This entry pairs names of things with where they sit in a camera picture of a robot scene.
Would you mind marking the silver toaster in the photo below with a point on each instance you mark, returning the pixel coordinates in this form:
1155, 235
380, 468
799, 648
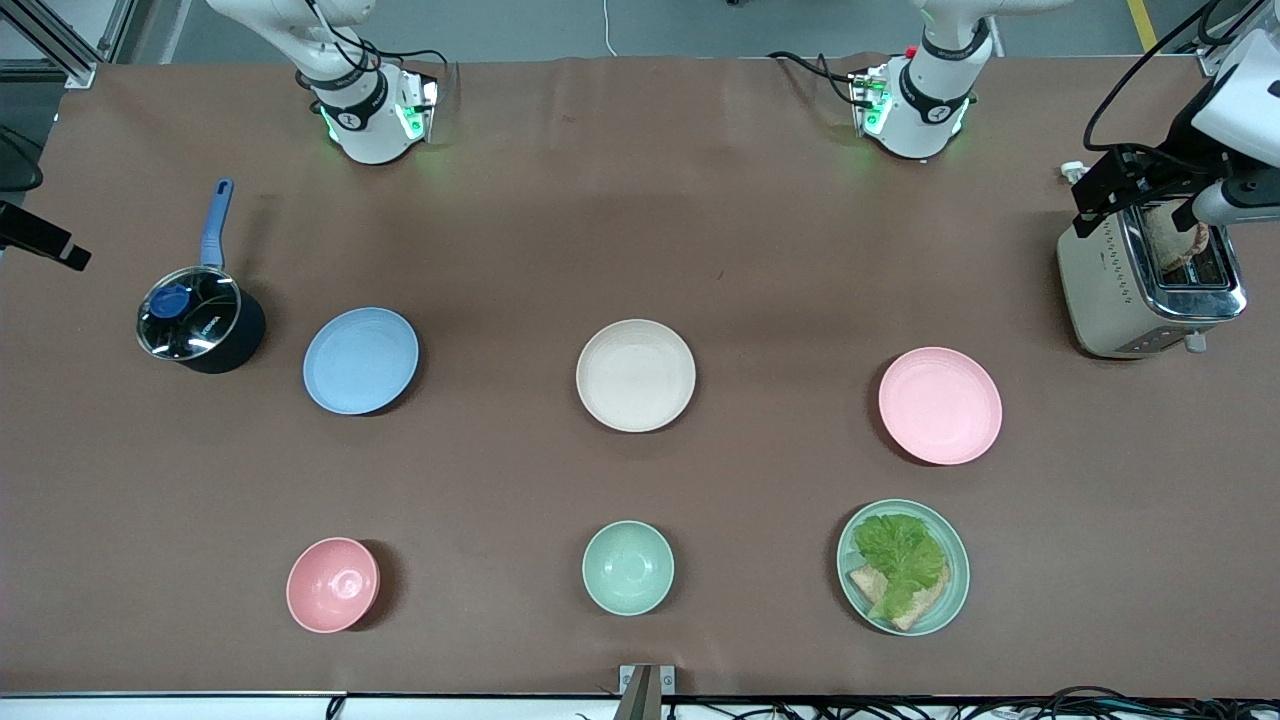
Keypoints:
1120, 290

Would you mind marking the mint green plate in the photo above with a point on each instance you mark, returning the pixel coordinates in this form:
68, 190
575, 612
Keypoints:
955, 590

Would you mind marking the light blue plate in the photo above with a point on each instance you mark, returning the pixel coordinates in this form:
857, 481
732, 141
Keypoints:
360, 360

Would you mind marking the brown bread slice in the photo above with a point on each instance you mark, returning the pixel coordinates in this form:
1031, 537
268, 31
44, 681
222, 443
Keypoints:
925, 607

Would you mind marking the small white plastic piece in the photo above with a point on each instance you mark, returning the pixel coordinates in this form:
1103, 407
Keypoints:
1074, 172

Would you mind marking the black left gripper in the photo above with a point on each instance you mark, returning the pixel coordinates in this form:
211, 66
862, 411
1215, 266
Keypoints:
1176, 150

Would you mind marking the toasted bread slice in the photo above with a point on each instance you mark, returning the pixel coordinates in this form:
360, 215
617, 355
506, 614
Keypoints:
1170, 240

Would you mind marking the mint green bowl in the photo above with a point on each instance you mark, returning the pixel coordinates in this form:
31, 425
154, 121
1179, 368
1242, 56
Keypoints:
628, 567

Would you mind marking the aluminium frame profile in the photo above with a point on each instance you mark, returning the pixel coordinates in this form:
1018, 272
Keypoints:
55, 40

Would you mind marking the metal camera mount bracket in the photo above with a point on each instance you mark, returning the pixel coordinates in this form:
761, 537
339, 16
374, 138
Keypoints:
645, 690

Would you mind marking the pink bowl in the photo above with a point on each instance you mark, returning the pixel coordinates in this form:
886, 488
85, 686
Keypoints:
332, 585

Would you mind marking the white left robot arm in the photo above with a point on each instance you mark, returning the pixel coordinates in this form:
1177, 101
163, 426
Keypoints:
925, 105

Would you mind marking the beige plate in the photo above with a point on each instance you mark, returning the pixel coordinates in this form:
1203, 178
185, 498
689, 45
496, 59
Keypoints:
636, 375

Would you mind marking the pink plate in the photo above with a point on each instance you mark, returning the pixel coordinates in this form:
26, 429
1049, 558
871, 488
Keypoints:
940, 405

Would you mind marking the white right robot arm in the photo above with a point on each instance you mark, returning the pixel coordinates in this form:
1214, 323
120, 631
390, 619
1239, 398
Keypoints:
365, 120

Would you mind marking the glass lid with blue knob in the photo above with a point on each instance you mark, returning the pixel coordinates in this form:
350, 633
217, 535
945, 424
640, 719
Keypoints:
188, 313

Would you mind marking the green lettuce leaf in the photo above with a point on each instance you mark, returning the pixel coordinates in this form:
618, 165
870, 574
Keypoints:
900, 555

